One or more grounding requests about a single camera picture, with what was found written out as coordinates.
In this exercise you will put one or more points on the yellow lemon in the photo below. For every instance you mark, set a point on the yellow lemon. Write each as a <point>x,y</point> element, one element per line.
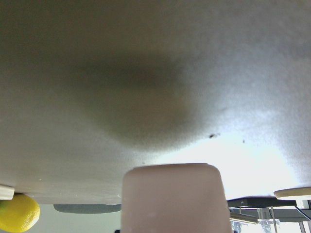
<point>18,214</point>

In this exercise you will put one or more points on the wooden cutting board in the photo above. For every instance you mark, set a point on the wooden cutting board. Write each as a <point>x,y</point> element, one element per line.
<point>6,192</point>

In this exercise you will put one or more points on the pink plastic cup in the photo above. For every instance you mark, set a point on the pink plastic cup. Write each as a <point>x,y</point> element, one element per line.
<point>176,198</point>

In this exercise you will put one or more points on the black monitor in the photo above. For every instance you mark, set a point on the black monitor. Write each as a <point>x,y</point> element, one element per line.
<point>259,202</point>

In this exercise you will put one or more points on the round wooden stand base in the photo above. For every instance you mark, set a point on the round wooden stand base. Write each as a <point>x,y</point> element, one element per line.
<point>302,193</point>

